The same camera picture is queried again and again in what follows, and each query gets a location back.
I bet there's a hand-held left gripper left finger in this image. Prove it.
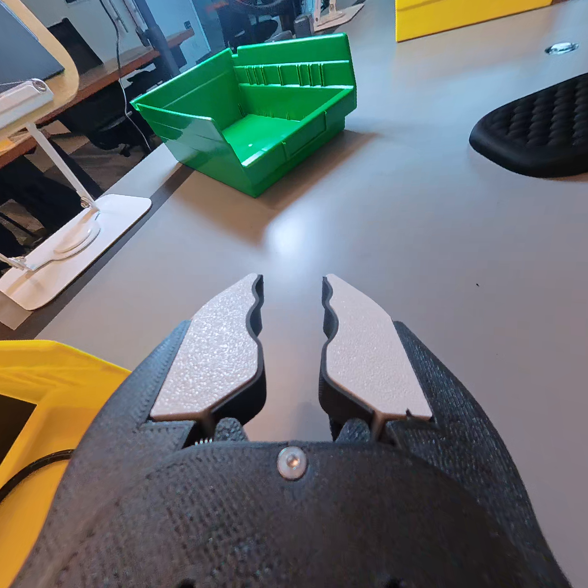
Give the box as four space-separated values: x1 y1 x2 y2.
150 273 268 425

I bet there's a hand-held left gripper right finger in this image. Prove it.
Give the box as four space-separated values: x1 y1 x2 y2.
319 274 434 435

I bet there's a yellow plastic bin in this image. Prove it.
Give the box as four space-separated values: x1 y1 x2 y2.
0 340 132 588
395 0 552 43

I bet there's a thick smooth black cable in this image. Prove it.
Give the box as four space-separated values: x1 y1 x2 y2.
0 449 74 502

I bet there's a green plastic bin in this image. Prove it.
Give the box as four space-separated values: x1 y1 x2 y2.
130 33 358 198

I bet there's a white board stand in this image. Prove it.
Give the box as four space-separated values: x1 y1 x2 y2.
312 0 365 31
0 78 152 311

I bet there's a black bin divider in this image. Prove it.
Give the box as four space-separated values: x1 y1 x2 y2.
0 394 37 465

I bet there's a black office chair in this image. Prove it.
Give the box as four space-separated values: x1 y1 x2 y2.
87 108 155 159

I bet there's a wooden side table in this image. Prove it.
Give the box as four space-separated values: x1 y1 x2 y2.
0 30 196 171

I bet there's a thin hanging black cable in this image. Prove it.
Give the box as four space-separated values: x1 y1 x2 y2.
99 0 154 152

